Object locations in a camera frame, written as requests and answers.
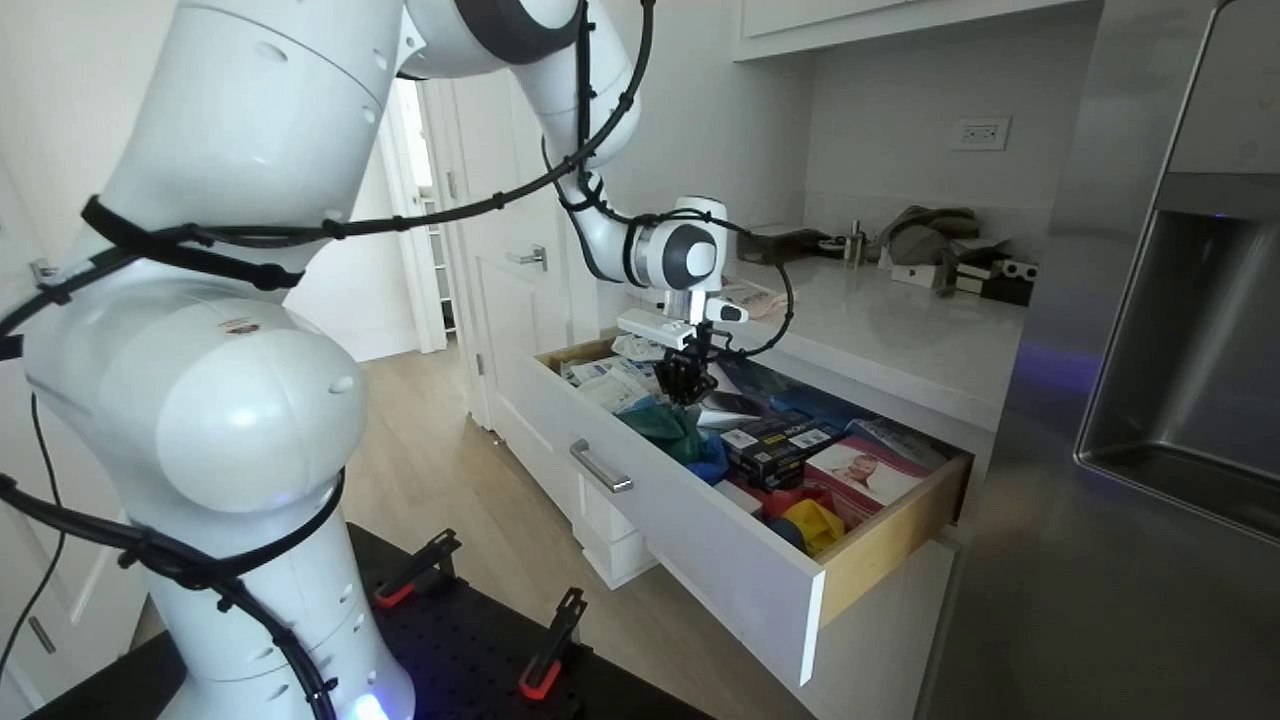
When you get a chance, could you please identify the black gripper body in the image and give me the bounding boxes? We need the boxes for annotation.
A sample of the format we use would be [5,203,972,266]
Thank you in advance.
[654,323,728,389]

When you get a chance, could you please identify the white flat box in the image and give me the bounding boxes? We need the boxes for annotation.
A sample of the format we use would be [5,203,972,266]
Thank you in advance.
[695,389,764,437]

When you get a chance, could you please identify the red and white packets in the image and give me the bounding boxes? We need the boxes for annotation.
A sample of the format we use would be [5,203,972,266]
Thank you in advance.
[805,429,941,514]

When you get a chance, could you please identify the blue cloth item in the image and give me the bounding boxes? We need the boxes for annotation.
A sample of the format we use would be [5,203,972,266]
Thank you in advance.
[757,386,859,439]

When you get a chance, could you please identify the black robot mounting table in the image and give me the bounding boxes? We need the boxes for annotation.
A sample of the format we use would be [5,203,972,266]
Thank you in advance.
[23,520,714,720]

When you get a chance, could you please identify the yellow item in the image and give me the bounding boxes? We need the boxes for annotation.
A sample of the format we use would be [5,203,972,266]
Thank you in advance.
[781,498,848,560]

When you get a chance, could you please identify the silver drawer handle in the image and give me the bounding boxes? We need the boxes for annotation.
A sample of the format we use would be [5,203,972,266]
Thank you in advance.
[567,437,641,500]

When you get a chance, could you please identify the white door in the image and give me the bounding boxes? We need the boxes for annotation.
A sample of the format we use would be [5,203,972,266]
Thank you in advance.
[421,78,596,405]

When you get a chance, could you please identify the green towel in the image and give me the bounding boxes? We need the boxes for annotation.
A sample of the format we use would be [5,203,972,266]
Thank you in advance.
[618,394,710,469]

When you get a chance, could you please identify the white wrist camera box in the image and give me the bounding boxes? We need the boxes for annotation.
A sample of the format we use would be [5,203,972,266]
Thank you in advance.
[618,291,753,358]

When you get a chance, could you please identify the white base cabinet with countertop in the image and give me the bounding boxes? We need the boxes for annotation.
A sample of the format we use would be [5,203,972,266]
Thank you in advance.
[458,248,1034,720]

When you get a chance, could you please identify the small blue item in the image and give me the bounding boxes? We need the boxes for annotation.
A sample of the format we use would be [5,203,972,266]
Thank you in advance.
[685,437,737,488]

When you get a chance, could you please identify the stainless steel refrigerator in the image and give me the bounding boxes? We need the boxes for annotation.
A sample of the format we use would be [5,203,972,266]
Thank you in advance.
[917,0,1280,720]

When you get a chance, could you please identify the white open drawer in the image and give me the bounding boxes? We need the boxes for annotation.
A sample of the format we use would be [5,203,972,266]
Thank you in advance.
[483,327,978,692]

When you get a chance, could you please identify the black clamp with red tip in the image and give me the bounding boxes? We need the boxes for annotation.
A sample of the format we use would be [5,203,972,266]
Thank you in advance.
[367,523,465,618]
[513,583,591,710]

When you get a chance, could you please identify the white wall outlet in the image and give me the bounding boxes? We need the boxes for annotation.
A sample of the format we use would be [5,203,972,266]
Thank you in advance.
[958,115,1015,155]

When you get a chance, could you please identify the black box with labels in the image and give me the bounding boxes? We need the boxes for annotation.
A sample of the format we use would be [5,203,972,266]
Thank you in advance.
[725,422,839,493]

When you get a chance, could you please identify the white wall cabinet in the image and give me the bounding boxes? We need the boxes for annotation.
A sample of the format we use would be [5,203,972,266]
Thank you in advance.
[728,0,1113,63]

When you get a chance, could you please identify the white plastic packet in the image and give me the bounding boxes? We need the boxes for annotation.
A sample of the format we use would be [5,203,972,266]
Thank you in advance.
[556,354,659,411]

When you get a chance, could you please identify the black cylindrical items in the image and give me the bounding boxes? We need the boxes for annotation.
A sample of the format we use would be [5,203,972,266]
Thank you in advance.
[927,248,1045,308]

